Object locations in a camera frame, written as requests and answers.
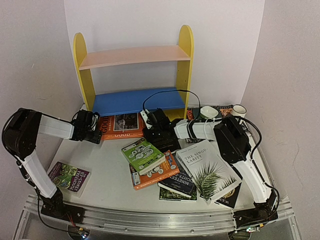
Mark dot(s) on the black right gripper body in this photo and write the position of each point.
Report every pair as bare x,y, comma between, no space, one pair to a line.
161,136

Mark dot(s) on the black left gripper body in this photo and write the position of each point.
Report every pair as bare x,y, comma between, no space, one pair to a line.
95,139

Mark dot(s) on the large orange Good Morning book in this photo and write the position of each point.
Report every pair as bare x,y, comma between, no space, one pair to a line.
122,126

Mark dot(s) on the white Singularity palm book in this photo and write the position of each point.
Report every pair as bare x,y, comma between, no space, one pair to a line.
213,177

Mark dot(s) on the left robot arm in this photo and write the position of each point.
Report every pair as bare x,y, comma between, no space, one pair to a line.
19,137

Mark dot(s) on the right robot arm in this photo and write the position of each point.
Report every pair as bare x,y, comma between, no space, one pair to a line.
234,148

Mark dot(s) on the black paperback barcode book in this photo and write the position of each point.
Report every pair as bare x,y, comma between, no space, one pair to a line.
167,145

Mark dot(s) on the green cartoon paperback book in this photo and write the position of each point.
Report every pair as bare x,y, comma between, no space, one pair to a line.
143,156

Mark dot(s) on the orange cartoon paperback book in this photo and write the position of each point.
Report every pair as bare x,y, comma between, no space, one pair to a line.
163,171

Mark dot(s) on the yellow pink blue bookshelf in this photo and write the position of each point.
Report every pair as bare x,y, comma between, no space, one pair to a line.
124,80

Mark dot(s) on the purple Treehouse book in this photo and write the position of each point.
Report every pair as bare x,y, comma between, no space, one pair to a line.
69,178

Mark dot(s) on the Nineteen Eighty-Four book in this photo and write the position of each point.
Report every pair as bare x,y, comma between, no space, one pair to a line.
180,183

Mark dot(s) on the green white bowl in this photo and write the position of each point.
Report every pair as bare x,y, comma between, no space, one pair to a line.
208,112

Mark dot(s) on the dark green forest book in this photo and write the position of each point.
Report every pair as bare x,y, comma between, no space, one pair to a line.
167,195

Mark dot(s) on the patterned cloth mat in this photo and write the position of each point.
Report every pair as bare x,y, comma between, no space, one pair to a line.
223,111

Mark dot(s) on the white mug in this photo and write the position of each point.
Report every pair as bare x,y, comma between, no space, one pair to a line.
239,110

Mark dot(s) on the black Moon and Sixpence book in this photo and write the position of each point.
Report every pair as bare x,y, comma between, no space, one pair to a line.
230,198

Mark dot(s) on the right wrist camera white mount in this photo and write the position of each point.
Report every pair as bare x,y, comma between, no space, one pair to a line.
144,115

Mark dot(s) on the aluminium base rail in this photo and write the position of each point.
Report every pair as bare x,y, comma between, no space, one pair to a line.
161,218

